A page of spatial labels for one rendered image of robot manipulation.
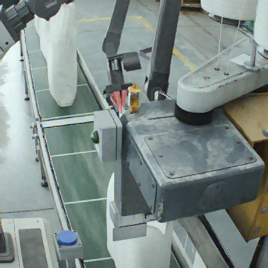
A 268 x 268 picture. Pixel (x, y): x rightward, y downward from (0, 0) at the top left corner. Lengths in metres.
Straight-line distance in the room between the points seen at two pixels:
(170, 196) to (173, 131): 0.18
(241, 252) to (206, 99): 1.71
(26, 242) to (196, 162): 1.46
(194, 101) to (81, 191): 1.43
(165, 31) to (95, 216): 1.15
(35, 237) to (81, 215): 0.28
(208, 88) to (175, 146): 0.15
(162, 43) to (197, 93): 0.34
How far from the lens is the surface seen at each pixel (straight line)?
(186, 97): 0.98
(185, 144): 0.93
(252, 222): 1.12
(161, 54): 1.28
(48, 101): 3.15
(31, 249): 2.18
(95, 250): 2.01
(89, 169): 2.47
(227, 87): 1.03
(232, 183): 0.89
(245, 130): 1.01
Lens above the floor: 1.84
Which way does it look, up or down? 31 degrees down
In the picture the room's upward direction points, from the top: 2 degrees clockwise
